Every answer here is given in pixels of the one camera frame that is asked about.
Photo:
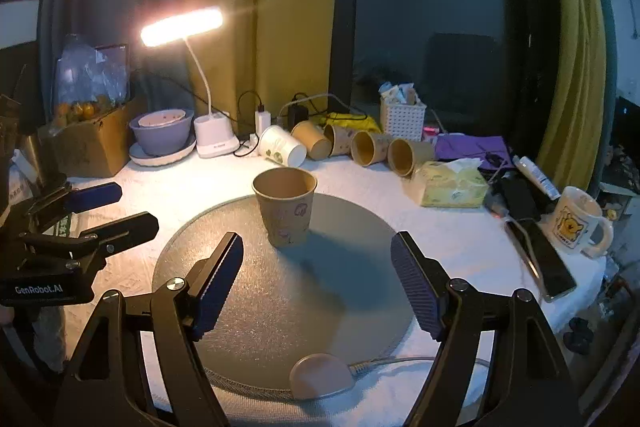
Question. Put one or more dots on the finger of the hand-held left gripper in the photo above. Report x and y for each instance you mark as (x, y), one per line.
(97, 197)
(130, 229)

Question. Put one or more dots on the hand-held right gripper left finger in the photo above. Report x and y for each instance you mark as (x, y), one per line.
(219, 289)

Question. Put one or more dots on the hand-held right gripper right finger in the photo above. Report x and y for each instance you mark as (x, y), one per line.
(415, 287)

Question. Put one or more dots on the brown printed paper cup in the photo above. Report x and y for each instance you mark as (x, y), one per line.
(286, 212)

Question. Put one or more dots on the white printed paper cup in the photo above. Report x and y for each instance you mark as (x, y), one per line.
(280, 147)

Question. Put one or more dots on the cardboard box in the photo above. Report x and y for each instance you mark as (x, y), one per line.
(95, 147)

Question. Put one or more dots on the white plate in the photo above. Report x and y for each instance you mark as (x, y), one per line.
(165, 158)

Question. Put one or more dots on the purple bowl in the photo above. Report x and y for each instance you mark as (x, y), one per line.
(160, 137)

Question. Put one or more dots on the pile of small oranges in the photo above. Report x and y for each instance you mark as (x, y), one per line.
(82, 109)

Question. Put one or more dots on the round grey mat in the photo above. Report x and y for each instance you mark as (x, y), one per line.
(325, 307)

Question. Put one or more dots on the yellow tissue pack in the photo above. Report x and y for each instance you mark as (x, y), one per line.
(450, 187)

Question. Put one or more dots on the white desk lamp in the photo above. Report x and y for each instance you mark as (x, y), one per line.
(215, 137)

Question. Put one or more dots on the clear plastic bag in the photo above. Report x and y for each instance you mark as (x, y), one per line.
(85, 67)

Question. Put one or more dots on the oval mat controller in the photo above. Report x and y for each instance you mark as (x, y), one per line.
(320, 377)

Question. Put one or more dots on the black smartphone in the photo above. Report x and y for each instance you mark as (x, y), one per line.
(545, 262)

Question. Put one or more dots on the black pouch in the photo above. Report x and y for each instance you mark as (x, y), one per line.
(517, 199)

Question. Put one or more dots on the purple cloth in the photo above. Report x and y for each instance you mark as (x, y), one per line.
(460, 147)

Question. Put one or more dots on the white tube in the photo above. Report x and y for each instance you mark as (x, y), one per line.
(537, 177)

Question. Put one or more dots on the white plastic basket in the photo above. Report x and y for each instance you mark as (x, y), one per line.
(402, 121)

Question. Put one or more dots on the white mug yellow bear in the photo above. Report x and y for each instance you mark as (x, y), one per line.
(570, 222)

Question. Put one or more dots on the white charger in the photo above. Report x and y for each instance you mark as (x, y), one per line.
(262, 121)

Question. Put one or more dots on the yellow plastic bag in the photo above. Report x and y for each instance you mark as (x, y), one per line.
(357, 123)

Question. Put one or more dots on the black charger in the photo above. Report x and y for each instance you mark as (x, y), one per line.
(300, 113)

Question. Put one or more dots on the packets in basket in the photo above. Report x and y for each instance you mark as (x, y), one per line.
(397, 93)

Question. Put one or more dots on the yellow curtain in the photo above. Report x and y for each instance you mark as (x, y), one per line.
(280, 7)
(575, 57)

